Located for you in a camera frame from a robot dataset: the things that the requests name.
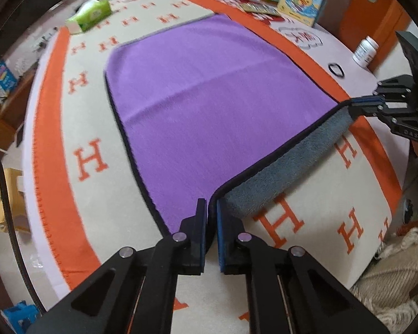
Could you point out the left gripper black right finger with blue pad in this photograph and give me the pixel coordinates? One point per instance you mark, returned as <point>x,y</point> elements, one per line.
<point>288,291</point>

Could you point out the wooden tv cabinet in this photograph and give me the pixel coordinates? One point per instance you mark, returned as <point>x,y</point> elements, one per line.
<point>13,110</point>

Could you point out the flat patterned card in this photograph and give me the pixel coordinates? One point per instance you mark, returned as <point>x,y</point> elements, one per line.
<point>257,8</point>

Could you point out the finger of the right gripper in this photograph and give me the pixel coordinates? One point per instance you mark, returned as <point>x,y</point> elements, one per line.
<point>368,111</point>
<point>369,100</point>

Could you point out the orange and cream H blanket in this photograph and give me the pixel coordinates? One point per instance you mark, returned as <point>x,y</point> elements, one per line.
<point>83,202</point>

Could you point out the green tissue pack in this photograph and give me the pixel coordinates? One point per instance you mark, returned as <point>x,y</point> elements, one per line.
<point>88,15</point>

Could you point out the purple and grey towel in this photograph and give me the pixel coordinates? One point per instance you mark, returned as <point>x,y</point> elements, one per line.
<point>211,110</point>

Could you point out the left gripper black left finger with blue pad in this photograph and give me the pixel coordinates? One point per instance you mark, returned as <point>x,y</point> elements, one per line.
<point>133,291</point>

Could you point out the white pill bottle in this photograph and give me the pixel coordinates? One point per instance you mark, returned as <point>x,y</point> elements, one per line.
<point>365,52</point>

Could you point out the beige fringed rug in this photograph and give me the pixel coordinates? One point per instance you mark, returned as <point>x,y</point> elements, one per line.
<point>389,286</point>

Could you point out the yellow plastic stool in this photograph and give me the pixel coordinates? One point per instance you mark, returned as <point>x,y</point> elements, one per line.
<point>14,183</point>

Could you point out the orange wooden door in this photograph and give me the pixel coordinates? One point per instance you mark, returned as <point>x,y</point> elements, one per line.
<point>378,19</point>

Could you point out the blue package on cabinet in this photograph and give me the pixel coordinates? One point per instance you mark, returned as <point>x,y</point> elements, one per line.
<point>8,82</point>

